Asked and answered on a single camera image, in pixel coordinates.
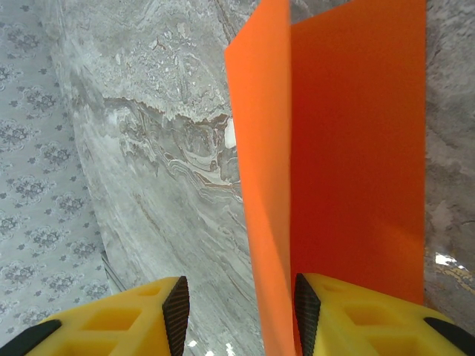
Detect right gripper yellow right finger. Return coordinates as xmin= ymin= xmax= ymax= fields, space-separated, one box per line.
xmin=295 ymin=273 xmax=475 ymax=356

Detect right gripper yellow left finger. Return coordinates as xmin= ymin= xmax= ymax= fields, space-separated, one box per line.
xmin=0 ymin=276 xmax=190 ymax=356

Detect orange paper sheet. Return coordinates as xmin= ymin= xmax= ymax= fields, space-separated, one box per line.
xmin=224 ymin=0 xmax=428 ymax=356

